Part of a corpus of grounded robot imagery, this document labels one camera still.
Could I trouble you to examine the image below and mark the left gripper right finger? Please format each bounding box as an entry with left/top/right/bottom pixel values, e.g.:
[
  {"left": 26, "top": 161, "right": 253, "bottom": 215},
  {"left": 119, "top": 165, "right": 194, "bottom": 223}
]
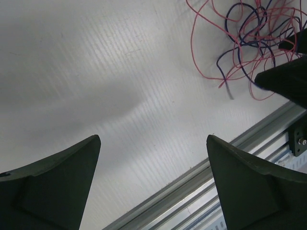
[{"left": 207, "top": 135, "right": 307, "bottom": 230}]

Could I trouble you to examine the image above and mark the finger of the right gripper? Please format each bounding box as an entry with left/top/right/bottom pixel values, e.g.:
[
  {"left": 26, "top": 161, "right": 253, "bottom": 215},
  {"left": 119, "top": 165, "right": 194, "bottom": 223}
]
[
  {"left": 254, "top": 58, "right": 307, "bottom": 108},
  {"left": 278, "top": 29, "right": 307, "bottom": 54}
]

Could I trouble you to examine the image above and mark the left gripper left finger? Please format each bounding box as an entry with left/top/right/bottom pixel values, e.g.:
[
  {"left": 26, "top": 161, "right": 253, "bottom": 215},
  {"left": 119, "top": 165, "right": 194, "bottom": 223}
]
[{"left": 0, "top": 135, "right": 101, "bottom": 230}]

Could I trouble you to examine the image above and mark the bundle of thin cables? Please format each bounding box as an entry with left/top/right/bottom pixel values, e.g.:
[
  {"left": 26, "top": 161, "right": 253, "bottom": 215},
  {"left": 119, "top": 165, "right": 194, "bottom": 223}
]
[{"left": 186, "top": 0, "right": 305, "bottom": 101}]

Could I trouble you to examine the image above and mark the aluminium mounting rail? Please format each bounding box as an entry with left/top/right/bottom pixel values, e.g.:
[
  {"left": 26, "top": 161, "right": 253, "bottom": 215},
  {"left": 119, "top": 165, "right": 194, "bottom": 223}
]
[{"left": 102, "top": 100, "right": 307, "bottom": 230}]

